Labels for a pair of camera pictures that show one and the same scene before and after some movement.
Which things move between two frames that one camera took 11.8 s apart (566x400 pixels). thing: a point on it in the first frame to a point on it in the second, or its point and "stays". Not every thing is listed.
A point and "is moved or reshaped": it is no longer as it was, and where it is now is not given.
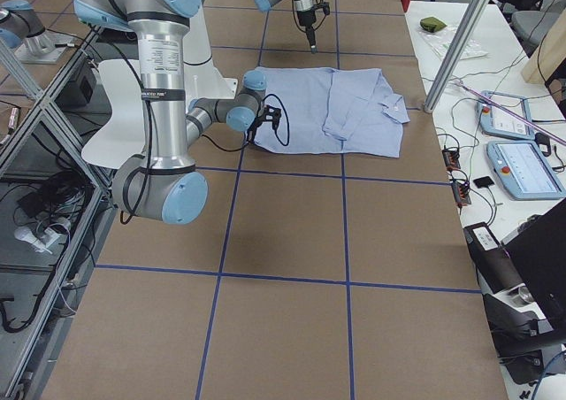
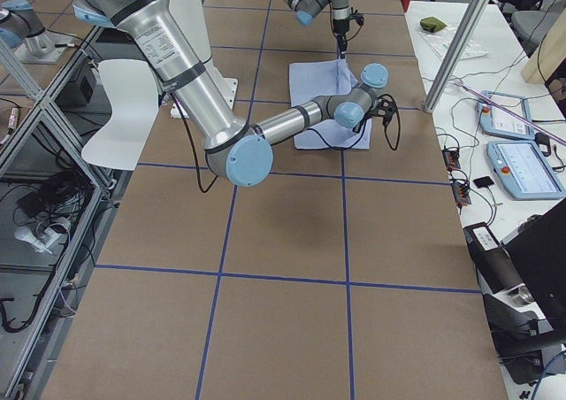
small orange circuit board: x=451 y=158 stays
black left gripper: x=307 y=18 to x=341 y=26
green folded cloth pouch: x=432 y=24 stays
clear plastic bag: x=440 y=41 stays
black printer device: x=523 y=336 stays
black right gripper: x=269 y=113 to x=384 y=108
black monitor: x=538 y=250 stays
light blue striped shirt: x=323 y=111 is moved or reshaped
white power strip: x=40 y=241 stays
